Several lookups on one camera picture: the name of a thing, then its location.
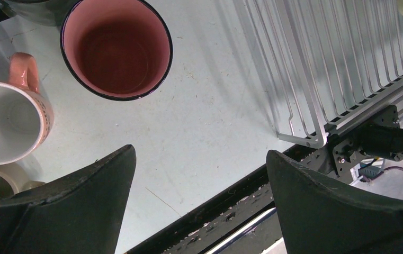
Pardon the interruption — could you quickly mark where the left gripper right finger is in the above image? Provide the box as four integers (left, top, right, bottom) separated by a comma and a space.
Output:
266, 150, 403, 253

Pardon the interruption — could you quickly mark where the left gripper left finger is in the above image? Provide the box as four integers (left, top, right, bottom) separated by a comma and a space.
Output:
0, 144, 136, 253

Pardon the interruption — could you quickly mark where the beige mug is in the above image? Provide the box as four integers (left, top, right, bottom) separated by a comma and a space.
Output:
0, 163, 45, 198

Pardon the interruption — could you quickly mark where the small pink cup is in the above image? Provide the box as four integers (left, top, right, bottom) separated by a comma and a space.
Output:
0, 52, 54, 165

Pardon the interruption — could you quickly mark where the pink patterned mug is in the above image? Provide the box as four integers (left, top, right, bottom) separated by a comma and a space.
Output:
60, 1, 173, 101

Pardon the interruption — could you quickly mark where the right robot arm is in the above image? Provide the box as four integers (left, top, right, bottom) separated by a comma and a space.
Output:
357, 125, 403, 161

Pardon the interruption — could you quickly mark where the grey black mug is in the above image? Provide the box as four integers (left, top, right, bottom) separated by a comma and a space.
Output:
0, 0, 77, 26

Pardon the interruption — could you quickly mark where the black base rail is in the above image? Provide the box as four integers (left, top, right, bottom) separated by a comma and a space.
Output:
124, 66, 403, 254

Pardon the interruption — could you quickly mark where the wire dish rack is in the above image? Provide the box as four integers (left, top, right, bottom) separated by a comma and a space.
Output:
234, 1, 403, 148

